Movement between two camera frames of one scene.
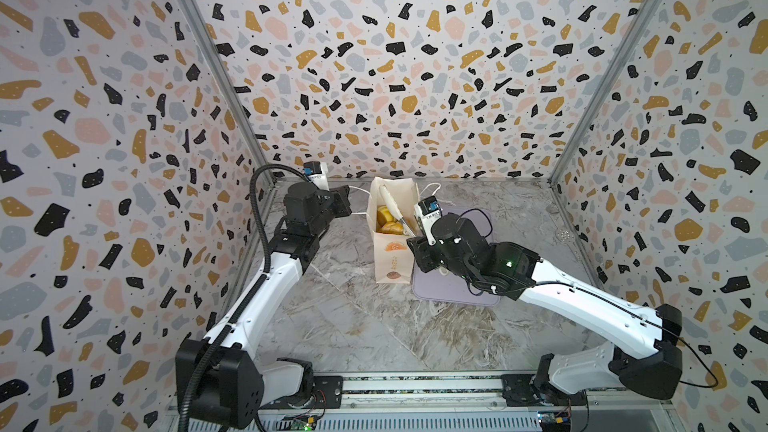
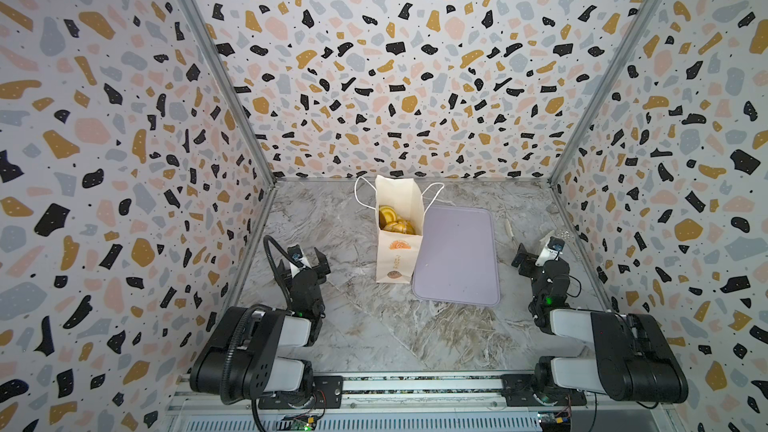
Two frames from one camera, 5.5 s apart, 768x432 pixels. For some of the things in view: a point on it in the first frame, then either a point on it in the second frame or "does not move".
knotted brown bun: [391, 227] does not move
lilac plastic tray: [437, 285] does not move
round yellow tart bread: [384, 215] does not move
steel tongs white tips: [407, 229] → [510, 231]
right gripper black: [417, 250] → [543, 264]
